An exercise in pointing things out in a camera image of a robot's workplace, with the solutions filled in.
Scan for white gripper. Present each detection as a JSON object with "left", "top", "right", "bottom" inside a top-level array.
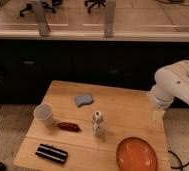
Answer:
[{"left": 147, "top": 85, "right": 172, "bottom": 124}]

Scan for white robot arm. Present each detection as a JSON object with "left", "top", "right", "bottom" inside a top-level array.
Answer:
[{"left": 147, "top": 60, "right": 189, "bottom": 123}]

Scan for wooden table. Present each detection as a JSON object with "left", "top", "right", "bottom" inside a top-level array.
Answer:
[{"left": 14, "top": 81, "right": 170, "bottom": 171}]

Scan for dark red oblong object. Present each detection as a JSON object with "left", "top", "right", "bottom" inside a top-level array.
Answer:
[{"left": 58, "top": 122, "right": 80, "bottom": 132}]

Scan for white paper cup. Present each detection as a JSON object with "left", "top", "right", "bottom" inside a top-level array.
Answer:
[{"left": 33, "top": 104, "right": 54, "bottom": 126}]

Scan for black white striped box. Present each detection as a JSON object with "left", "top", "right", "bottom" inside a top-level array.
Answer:
[{"left": 35, "top": 144, "right": 68, "bottom": 164}]

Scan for black office chair right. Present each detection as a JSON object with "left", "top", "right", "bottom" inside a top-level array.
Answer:
[{"left": 84, "top": 0, "right": 106, "bottom": 13}]

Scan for black office chair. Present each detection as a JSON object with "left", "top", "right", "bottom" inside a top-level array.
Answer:
[
  {"left": 84, "top": 0, "right": 106, "bottom": 13},
  {"left": 19, "top": 1, "right": 56, "bottom": 17}
]

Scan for black cabinet front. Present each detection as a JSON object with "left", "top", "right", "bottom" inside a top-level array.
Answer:
[{"left": 0, "top": 39, "right": 189, "bottom": 104}]

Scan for black office chair left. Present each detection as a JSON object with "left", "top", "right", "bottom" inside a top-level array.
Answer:
[{"left": 19, "top": 1, "right": 56, "bottom": 17}]

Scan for black cable right floor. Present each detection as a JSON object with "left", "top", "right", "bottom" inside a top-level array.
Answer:
[{"left": 168, "top": 147, "right": 189, "bottom": 170}]

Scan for grey metal post right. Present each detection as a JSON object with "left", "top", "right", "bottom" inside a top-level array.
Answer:
[{"left": 104, "top": 0, "right": 116, "bottom": 37}]

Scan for grey metal post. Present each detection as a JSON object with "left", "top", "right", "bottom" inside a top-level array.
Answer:
[
  {"left": 104, "top": 0, "right": 116, "bottom": 37},
  {"left": 32, "top": 0, "right": 51, "bottom": 38}
]

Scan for grey metal post left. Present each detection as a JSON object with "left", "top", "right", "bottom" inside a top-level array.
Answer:
[{"left": 32, "top": 0, "right": 51, "bottom": 38}]

